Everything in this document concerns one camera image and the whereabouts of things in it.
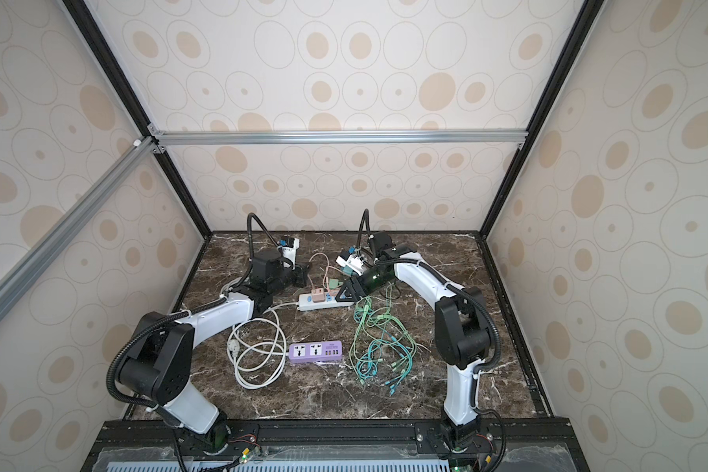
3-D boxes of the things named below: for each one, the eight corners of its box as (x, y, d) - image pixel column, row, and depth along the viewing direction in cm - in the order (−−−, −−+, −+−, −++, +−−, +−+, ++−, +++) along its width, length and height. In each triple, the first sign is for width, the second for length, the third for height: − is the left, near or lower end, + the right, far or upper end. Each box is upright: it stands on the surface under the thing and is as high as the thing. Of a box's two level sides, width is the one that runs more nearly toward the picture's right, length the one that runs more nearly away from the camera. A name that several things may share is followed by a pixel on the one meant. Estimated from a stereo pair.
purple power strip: (289, 364, 88) (287, 360, 85) (290, 347, 91) (289, 343, 89) (343, 360, 89) (342, 356, 86) (342, 344, 92) (342, 340, 89)
